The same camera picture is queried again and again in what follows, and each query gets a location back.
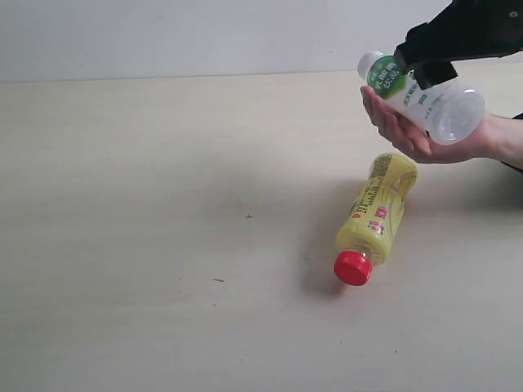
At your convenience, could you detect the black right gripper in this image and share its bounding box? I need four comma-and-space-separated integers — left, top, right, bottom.
394, 0, 522, 88

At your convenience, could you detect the clear bottle green white label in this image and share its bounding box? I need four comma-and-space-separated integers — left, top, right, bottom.
357, 51, 485, 145

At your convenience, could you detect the person's open hand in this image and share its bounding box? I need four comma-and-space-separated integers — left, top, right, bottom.
360, 87, 500, 164

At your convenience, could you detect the person's bare forearm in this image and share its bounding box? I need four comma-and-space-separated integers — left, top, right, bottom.
489, 114, 522, 172

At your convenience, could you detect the yellow bottle red cap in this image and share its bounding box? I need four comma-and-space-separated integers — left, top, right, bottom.
333, 153, 418, 286

